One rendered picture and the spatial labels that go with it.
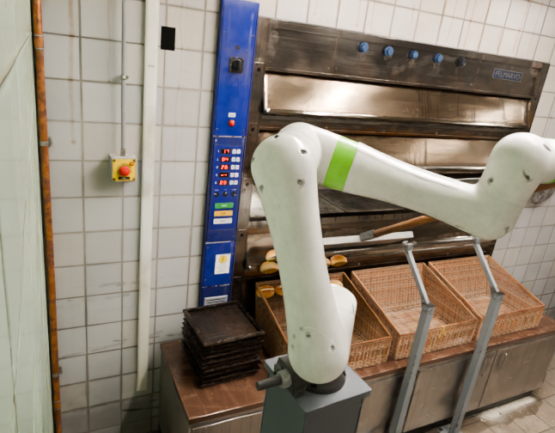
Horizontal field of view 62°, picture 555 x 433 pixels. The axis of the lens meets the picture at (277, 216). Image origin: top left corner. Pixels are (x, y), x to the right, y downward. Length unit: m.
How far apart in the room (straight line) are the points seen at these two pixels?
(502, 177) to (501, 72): 2.09
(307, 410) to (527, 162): 0.71
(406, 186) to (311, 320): 0.34
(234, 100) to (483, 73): 1.51
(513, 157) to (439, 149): 1.86
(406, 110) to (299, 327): 1.80
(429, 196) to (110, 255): 1.50
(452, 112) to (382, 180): 1.84
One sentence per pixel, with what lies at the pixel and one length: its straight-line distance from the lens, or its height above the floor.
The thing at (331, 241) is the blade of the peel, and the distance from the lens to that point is 1.89.
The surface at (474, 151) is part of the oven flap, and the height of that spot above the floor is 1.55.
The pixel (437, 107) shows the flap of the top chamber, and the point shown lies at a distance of 2.73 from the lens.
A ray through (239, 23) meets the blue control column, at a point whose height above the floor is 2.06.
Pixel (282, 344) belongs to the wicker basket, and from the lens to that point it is 2.20.
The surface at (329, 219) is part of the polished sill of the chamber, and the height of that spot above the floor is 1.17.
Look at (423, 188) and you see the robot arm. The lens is 1.00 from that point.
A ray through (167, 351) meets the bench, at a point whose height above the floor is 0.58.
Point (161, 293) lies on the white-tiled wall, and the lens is 2.28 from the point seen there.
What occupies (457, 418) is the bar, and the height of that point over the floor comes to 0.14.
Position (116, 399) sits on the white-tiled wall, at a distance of 2.58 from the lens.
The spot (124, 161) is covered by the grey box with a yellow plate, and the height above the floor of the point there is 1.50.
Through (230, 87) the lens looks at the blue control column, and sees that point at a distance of 2.02.
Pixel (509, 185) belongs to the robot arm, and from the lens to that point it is 1.00.
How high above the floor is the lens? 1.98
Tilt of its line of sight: 20 degrees down
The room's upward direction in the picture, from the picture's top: 7 degrees clockwise
